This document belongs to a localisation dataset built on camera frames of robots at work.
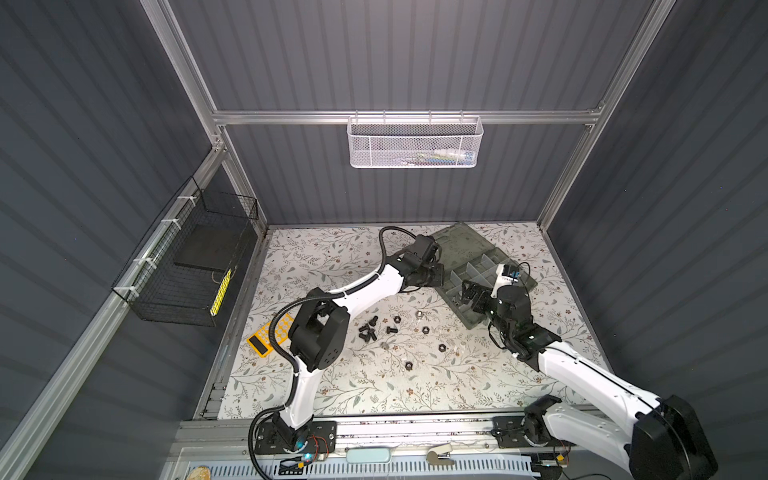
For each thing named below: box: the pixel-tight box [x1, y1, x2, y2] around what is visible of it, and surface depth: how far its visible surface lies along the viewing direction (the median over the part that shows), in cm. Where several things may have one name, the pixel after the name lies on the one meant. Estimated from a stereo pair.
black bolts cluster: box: [358, 315, 379, 342], surface depth 93 cm
